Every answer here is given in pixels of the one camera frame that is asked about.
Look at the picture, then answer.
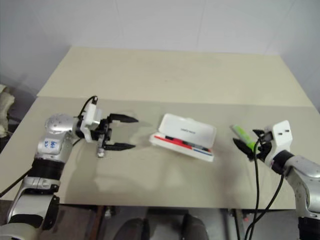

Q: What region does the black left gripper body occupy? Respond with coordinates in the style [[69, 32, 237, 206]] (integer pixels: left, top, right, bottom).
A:
[[90, 118, 113, 158]]

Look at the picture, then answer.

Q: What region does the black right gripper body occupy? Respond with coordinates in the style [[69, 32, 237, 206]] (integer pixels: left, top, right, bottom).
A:
[[254, 130, 274, 162]]

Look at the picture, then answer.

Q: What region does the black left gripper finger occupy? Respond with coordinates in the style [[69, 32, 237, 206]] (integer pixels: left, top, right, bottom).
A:
[[104, 142, 137, 152], [107, 113, 139, 124]]

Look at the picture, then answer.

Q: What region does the green marker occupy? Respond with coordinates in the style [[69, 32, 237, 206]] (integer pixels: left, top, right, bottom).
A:
[[230, 124, 257, 152]]

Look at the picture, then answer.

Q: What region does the black marker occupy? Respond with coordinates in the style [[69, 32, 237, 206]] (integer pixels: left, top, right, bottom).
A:
[[183, 141, 213, 152]]

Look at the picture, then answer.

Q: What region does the white hinged pencil case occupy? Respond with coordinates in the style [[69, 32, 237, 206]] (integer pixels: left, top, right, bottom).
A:
[[148, 113, 217, 163]]

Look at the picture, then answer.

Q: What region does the red marker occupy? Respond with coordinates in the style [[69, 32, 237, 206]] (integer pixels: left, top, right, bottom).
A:
[[153, 134, 194, 149]]

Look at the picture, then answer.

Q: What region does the white crumpled cloth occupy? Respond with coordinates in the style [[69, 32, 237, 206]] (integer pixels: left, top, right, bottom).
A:
[[0, 84, 16, 137]]

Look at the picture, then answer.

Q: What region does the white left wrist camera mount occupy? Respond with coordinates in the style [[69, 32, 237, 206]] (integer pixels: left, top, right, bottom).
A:
[[81, 101, 103, 143]]

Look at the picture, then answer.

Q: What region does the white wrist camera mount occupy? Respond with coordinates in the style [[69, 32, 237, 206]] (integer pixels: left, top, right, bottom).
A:
[[264, 120, 293, 166], [81, 101, 103, 143]]

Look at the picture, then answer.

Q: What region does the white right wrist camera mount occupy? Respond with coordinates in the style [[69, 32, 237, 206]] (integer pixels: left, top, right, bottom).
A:
[[264, 120, 293, 166]]

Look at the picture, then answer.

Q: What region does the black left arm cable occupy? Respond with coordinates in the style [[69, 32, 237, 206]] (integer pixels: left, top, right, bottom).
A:
[[0, 95, 99, 197]]

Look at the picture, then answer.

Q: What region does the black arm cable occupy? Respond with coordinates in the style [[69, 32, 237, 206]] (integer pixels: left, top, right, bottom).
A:
[[243, 141, 286, 240], [0, 95, 99, 197]]

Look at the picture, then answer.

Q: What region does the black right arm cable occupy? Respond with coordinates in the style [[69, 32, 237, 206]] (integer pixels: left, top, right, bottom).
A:
[[243, 141, 286, 240]]

